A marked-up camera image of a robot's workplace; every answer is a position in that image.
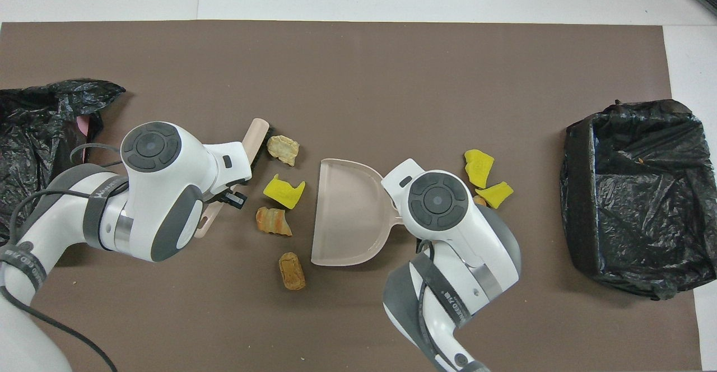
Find orange crusted bread piece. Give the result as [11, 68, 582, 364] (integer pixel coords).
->
[255, 207, 293, 237]

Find notched yellow foam chunk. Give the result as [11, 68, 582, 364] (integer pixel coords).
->
[263, 174, 306, 210]

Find beige hand brush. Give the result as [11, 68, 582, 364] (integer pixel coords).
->
[193, 118, 275, 239]

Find pale bread piece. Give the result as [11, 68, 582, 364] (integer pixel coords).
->
[267, 135, 300, 167]

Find brown fried nugget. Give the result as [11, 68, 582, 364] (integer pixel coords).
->
[278, 252, 306, 291]

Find beige plastic dustpan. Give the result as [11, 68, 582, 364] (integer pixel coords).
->
[310, 158, 405, 267]

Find black bag over pink bin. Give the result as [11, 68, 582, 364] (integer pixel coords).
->
[0, 78, 127, 247]

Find black bag lined bin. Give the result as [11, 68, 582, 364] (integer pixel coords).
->
[559, 99, 717, 301]

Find brown table mat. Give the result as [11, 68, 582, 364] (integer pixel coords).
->
[0, 20, 704, 372]

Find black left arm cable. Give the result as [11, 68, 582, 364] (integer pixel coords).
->
[0, 142, 121, 372]

